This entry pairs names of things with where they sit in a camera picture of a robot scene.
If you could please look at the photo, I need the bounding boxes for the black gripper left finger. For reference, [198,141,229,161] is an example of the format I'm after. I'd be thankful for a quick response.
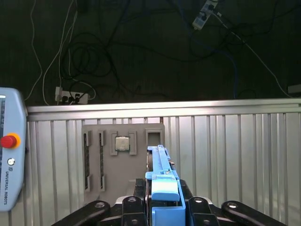
[50,178,149,226]

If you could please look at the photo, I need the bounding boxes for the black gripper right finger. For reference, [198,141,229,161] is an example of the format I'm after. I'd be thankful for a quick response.
[180,180,289,226]

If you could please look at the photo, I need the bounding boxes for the grey parts rack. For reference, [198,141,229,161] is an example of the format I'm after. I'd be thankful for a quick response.
[81,123,166,203]

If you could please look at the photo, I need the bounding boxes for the dark RAM stick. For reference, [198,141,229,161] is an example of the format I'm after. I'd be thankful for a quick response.
[98,131,106,190]
[83,131,91,192]

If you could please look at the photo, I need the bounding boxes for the silver CPU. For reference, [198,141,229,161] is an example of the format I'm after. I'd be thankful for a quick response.
[114,136,131,152]

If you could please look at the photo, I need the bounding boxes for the white power strip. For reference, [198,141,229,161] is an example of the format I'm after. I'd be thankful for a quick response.
[55,86,92,105]
[191,0,219,31]

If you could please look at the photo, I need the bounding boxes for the small grey floor box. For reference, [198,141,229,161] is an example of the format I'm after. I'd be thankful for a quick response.
[287,84,301,94]

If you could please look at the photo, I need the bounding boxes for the pale blue teach pendant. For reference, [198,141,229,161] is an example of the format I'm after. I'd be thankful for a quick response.
[0,87,28,212]

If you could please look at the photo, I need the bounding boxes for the white floor cable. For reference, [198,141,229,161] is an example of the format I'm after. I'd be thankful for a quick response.
[43,0,79,106]
[23,0,44,101]
[211,9,293,98]

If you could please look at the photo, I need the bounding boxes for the black floor cable tangle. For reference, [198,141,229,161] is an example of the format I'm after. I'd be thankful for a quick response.
[62,0,301,102]

